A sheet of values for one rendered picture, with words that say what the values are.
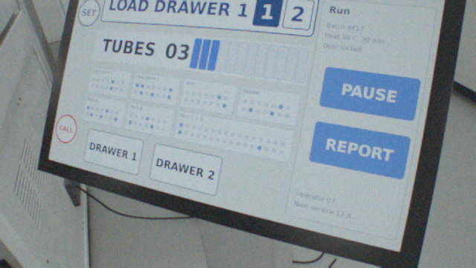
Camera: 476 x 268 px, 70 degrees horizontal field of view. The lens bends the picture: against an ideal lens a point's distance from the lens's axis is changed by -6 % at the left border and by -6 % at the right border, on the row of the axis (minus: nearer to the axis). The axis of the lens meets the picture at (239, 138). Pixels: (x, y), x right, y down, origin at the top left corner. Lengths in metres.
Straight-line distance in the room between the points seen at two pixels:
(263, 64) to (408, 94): 0.16
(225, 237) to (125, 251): 1.07
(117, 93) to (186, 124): 0.11
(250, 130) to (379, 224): 0.17
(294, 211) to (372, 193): 0.08
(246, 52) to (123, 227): 1.44
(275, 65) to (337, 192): 0.15
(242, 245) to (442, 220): 1.30
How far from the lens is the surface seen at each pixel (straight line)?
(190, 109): 0.44
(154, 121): 0.47
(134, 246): 1.69
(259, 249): 0.65
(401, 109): 0.40
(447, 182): 2.02
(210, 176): 0.43
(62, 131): 0.56
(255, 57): 0.42
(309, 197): 0.40
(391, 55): 0.41
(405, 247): 0.40
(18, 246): 1.08
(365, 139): 0.39
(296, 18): 0.43
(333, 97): 0.40
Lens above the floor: 1.29
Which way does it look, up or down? 38 degrees down
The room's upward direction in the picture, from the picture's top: 5 degrees counter-clockwise
